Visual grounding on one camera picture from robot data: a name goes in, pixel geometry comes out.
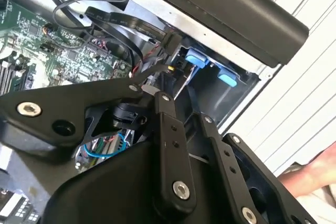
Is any hard disk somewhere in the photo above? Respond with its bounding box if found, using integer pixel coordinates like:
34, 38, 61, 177
185, 47, 239, 88

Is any black disk wire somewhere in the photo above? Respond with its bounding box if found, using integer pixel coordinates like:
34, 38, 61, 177
110, 63, 176, 80

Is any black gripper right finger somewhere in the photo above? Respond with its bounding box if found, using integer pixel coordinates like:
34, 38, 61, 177
199, 113, 316, 224

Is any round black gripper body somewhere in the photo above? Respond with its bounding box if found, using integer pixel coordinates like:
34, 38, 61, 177
43, 138, 253, 224

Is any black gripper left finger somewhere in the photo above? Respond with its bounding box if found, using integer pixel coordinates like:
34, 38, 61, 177
0, 77, 197, 209

